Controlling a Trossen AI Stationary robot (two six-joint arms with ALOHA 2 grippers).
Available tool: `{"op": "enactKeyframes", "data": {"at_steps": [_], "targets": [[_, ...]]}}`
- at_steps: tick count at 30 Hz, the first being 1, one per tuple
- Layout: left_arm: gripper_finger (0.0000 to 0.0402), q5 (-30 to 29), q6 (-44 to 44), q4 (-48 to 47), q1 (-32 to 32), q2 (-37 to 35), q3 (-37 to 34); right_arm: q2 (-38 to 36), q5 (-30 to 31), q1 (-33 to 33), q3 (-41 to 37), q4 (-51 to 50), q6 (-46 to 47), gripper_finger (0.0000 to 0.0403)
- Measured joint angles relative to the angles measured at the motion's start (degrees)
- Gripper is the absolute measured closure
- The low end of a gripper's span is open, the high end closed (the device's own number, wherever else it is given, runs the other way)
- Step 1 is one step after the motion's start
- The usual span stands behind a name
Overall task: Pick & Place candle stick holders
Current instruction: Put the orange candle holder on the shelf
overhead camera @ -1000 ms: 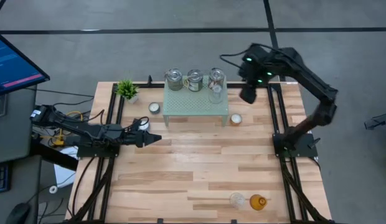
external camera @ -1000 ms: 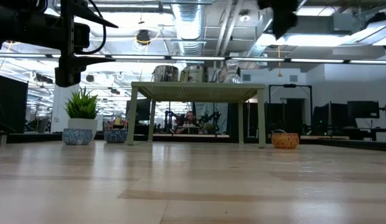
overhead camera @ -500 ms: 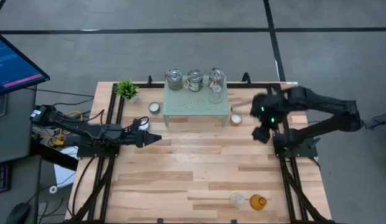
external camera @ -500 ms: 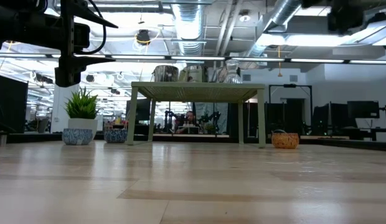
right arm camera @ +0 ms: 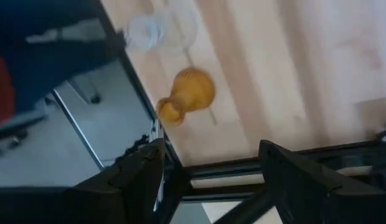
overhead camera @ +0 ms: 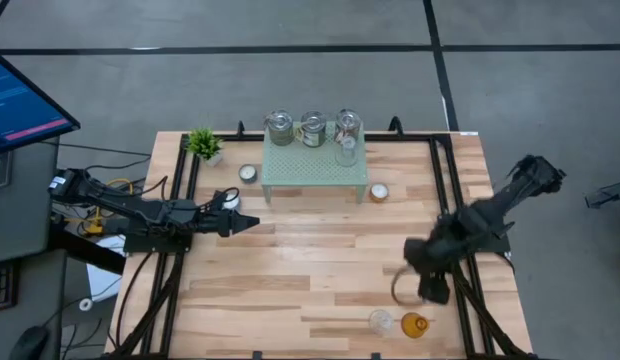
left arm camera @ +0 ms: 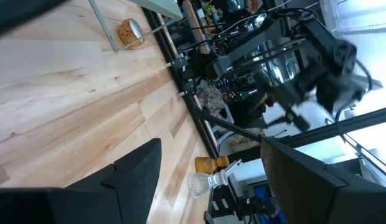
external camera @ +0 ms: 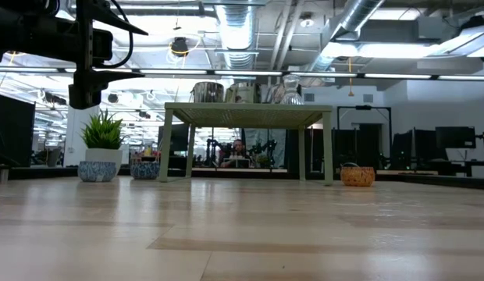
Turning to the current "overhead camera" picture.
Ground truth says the glass jar with brown contents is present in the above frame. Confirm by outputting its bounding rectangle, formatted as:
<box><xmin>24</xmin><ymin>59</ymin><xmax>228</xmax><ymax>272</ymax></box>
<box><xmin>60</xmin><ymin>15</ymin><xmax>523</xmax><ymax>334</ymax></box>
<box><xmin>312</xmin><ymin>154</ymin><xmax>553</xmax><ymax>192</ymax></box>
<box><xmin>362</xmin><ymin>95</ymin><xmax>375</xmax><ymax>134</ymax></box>
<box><xmin>333</xmin><ymin>108</ymin><xmax>364</xmax><ymax>146</ymax></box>

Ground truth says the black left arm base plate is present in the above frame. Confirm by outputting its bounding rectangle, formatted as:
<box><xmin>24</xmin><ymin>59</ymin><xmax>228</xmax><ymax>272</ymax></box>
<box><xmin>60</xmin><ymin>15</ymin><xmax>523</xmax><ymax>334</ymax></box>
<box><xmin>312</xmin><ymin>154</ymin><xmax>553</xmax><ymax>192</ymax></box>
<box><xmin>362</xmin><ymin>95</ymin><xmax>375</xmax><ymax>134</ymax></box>
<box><xmin>123</xmin><ymin>230</ymin><xmax>194</xmax><ymax>255</ymax></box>

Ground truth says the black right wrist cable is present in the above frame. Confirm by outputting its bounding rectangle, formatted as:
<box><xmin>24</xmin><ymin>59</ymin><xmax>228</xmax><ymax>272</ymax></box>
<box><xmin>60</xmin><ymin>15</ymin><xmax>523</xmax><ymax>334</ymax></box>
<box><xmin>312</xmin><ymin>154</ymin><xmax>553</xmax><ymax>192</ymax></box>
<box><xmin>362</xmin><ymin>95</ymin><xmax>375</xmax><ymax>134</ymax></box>
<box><xmin>390</xmin><ymin>266</ymin><xmax>422</xmax><ymax>307</ymax></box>

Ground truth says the green perforated metal shelf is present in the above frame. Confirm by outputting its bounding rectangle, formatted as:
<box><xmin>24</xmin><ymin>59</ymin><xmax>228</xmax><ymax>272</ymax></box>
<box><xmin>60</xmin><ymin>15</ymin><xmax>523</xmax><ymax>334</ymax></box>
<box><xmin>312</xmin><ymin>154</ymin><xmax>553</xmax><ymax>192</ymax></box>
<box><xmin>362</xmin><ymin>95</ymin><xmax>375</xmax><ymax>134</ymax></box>
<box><xmin>260</xmin><ymin>120</ymin><xmax>369</xmax><ymax>205</ymax></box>

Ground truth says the black desk support bar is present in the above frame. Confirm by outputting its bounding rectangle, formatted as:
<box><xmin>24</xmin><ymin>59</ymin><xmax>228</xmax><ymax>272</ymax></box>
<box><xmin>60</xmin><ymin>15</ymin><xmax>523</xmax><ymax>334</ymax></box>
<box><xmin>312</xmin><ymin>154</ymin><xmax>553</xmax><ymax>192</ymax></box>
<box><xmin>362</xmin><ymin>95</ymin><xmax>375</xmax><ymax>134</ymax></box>
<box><xmin>48</xmin><ymin>222</ymin><xmax>127</xmax><ymax>275</ymax></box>

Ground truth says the small potted green plant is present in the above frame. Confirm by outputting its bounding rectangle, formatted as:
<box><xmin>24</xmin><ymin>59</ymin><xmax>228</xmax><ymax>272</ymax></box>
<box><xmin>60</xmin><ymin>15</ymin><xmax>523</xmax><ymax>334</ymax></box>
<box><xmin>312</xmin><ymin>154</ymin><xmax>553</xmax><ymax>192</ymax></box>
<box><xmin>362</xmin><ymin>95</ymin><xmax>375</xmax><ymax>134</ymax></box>
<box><xmin>184</xmin><ymin>127</ymin><xmax>225</xmax><ymax>169</ymax></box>

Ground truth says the white paper sheet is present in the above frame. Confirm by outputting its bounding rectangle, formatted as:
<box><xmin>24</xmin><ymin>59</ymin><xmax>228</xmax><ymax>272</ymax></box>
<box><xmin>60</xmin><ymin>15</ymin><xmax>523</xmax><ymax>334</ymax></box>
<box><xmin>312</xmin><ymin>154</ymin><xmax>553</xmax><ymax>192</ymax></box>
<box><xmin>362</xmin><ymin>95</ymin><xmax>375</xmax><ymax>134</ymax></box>
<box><xmin>86</xmin><ymin>234</ymin><xmax>129</xmax><ymax>303</ymax></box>

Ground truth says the black metal rig frame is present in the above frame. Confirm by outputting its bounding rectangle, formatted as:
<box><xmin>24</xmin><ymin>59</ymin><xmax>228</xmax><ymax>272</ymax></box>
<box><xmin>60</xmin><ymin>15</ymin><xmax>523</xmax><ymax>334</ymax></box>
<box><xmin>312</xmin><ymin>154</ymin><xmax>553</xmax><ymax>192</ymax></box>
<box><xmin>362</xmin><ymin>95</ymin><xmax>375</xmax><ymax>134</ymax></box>
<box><xmin>109</xmin><ymin>115</ymin><xmax>539</xmax><ymax>360</ymax></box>

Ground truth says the amber glass bottle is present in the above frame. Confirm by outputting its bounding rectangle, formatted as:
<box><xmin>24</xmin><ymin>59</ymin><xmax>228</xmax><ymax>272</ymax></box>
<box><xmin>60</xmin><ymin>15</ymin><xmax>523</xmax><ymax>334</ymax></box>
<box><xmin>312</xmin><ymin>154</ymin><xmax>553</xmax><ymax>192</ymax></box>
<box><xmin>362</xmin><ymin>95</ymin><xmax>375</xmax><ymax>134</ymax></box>
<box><xmin>400</xmin><ymin>311</ymin><xmax>431</xmax><ymax>340</ymax></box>

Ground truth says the glass jar with metal lid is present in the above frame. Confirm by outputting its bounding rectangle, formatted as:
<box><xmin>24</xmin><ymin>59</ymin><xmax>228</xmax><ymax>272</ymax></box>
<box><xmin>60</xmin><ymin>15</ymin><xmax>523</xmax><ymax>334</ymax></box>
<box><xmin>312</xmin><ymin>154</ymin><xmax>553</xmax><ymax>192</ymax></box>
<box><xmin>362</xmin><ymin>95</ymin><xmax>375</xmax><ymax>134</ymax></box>
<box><xmin>263</xmin><ymin>109</ymin><xmax>295</xmax><ymax>147</ymax></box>

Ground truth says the black computer mouse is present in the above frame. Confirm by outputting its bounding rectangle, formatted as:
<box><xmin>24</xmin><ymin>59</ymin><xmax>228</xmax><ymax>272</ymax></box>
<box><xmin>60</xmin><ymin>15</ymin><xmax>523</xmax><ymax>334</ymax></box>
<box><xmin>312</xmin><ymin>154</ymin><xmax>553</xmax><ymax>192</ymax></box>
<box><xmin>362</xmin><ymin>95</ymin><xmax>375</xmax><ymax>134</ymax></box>
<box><xmin>8</xmin><ymin>325</ymin><xmax>50</xmax><ymax>360</ymax></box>

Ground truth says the grey desk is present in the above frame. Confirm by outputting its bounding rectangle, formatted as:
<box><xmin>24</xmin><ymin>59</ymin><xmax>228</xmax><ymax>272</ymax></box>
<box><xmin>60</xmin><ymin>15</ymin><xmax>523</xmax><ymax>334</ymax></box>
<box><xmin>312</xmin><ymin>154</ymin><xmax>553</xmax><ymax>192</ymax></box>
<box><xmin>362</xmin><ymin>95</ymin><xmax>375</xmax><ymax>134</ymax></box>
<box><xmin>0</xmin><ymin>134</ymin><xmax>69</xmax><ymax>360</ymax></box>

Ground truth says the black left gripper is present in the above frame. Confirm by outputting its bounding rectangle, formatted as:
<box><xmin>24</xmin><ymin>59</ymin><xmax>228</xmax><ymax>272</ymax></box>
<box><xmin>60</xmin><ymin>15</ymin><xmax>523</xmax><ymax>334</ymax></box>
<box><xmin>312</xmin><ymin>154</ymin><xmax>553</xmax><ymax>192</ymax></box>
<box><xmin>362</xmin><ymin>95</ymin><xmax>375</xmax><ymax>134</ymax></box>
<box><xmin>192</xmin><ymin>208</ymin><xmax>261</xmax><ymax>239</ymax></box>

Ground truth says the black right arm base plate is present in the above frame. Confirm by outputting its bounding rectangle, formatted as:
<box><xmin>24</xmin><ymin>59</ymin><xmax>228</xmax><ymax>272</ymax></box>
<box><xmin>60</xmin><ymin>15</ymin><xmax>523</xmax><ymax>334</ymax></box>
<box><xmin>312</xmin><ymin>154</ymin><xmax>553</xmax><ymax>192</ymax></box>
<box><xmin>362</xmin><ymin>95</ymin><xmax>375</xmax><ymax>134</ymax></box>
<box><xmin>438</xmin><ymin>219</ymin><xmax>511</xmax><ymax>254</ymax></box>

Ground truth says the computer monitor with blue screen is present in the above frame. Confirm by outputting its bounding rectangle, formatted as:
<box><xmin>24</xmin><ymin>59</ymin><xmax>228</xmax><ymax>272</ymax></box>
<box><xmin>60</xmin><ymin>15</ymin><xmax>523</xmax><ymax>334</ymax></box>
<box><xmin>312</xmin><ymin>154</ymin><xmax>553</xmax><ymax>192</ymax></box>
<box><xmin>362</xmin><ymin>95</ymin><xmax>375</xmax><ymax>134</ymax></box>
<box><xmin>0</xmin><ymin>47</ymin><xmax>81</xmax><ymax>156</ymax></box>

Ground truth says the yellow clamp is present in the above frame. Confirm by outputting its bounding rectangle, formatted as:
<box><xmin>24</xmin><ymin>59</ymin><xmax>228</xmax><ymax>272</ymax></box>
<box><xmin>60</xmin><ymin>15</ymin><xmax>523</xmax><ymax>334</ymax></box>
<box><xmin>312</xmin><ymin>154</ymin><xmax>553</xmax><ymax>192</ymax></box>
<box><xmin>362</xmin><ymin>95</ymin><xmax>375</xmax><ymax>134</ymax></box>
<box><xmin>64</xmin><ymin>199</ymin><xmax>107</xmax><ymax>236</ymax></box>

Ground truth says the glass jar with paper tag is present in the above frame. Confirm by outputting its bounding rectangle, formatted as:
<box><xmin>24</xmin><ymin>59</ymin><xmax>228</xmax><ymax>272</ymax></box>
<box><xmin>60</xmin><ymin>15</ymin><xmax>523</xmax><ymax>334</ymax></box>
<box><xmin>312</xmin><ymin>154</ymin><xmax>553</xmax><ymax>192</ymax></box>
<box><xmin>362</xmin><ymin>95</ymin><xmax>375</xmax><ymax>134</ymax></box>
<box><xmin>295</xmin><ymin>110</ymin><xmax>329</xmax><ymax>149</ymax></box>

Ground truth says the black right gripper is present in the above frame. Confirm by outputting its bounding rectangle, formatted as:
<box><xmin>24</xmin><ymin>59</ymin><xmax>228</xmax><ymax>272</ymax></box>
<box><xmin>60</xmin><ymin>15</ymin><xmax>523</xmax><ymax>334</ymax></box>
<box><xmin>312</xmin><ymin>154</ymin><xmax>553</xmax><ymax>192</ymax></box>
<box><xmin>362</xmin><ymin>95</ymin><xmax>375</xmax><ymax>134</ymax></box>
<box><xmin>403</xmin><ymin>227</ymin><xmax>464</xmax><ymax>306</ymax></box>

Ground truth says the black keyboard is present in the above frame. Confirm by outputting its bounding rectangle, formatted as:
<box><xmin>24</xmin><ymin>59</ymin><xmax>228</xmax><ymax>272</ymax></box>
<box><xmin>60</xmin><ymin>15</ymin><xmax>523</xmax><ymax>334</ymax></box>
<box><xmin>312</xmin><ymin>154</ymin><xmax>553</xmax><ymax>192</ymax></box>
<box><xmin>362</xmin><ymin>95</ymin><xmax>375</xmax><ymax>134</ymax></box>
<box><xmin>0</xmin><ymin>259</ymin><xmax>19</xmax><ymax>314</ymax></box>

